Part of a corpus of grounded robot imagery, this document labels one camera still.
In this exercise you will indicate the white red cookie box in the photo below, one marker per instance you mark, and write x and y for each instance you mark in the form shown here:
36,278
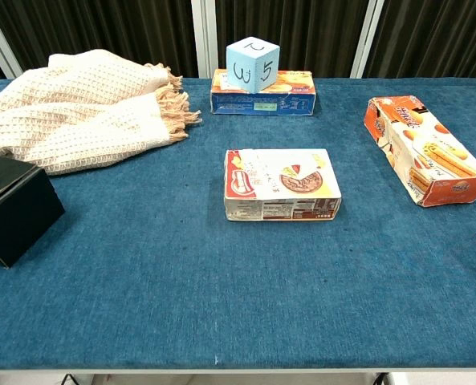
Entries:
286,180

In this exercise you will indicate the blue cracker box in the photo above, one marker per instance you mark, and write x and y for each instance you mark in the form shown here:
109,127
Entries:
261,102

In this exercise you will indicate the orange biscuit box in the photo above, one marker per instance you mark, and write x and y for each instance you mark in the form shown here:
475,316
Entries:
422,148

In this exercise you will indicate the black cardboard box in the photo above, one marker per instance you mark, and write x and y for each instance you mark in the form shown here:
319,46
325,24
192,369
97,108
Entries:
13,212

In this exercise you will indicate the blue table cloth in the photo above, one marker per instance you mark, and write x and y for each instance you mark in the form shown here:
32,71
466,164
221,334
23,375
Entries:
181,280

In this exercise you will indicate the light blue numbered cube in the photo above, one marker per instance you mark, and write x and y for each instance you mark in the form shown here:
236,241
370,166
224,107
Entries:
249,64

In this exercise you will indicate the cream woven fringed towel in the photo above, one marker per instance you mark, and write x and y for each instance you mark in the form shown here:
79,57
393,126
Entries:
73,112

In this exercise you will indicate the black pleated curtain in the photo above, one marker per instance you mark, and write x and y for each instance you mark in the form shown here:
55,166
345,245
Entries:
101,28

